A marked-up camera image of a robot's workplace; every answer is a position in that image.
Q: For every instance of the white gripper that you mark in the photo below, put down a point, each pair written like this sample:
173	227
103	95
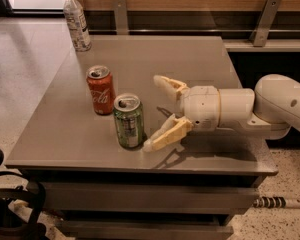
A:
201	107

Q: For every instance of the green soda can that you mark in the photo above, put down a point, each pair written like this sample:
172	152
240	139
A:
128	116

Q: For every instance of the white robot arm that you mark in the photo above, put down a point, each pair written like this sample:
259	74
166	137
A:
269	110

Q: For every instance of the red cola can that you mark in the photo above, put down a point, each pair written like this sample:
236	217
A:
100	82

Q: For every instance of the clear plastic water bottle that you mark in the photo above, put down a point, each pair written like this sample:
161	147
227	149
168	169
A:
77	25

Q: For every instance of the grey drawer cabinet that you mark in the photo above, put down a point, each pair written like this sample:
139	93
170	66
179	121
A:
189	191

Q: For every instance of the black office chair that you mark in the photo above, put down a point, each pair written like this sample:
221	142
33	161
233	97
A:
12	227

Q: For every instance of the right metal wall bracket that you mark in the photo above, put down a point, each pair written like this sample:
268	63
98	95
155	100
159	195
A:
260	34

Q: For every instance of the metal wall bracket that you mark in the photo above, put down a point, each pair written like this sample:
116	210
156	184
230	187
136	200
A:
260	34
121	17

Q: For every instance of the left metal wall bracket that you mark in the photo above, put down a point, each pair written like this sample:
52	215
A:
121	17

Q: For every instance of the striped white cable connector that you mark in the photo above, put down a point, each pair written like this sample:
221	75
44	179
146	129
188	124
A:
276	202

